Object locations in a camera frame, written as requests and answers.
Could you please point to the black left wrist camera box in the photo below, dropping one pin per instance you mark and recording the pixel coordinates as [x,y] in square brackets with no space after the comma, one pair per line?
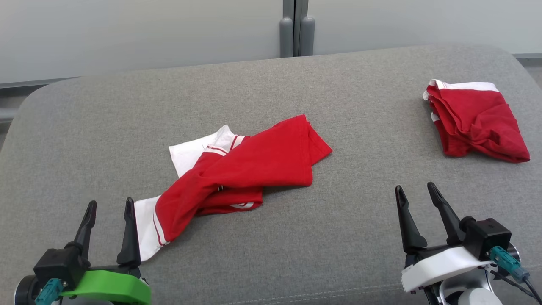
[59,264]

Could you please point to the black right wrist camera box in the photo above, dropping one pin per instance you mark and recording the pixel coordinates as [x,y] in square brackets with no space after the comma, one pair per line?
[487,237]

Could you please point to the red shorts with white hem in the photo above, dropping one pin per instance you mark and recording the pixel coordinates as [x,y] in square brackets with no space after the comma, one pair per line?
[478,118]

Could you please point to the red jersey with white trim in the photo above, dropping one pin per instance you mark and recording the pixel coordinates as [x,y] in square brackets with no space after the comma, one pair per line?
[254,165]

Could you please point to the dark grey baseboard strip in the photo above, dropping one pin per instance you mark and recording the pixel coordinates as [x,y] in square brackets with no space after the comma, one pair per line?
[34,83]
[529,56]

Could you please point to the grey chair base leg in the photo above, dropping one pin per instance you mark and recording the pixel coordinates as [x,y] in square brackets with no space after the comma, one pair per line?
[7,115]

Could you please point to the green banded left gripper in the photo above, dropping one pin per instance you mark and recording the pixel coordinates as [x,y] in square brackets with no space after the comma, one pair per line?
[110,288]

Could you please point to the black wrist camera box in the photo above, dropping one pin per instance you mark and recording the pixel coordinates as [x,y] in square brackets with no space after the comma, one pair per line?
[59,264]
[487,237]

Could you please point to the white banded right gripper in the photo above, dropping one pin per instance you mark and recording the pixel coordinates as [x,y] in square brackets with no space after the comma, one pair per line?
[440,267]

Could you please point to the grey partition post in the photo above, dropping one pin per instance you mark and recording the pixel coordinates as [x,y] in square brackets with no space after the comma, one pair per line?
[286,36]
[307,36]

